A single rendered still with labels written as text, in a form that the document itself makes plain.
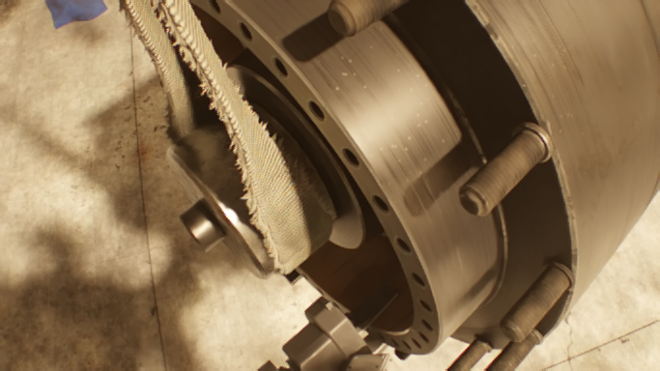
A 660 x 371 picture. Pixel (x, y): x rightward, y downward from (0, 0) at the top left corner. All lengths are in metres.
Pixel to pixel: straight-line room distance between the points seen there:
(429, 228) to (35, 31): 2.01
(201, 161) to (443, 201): 0.18
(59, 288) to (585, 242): 1.35
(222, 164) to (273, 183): 0.06
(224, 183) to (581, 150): 0.24
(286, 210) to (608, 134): 0.21
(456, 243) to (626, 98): 0.13
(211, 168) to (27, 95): 1.60
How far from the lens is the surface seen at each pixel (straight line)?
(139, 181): 1.51
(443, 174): 0.26
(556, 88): 0.25
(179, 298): 1.33
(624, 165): 0.31
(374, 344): 0.51
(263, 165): 0.29
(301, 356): 0.46
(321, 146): 0.34
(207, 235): 0.40
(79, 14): 2.08
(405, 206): 0.25
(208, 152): 0.37
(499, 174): 0.22
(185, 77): 0.40
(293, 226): 0.35
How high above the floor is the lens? 1.22
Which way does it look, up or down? 62 degrees down
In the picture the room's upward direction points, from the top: straight up
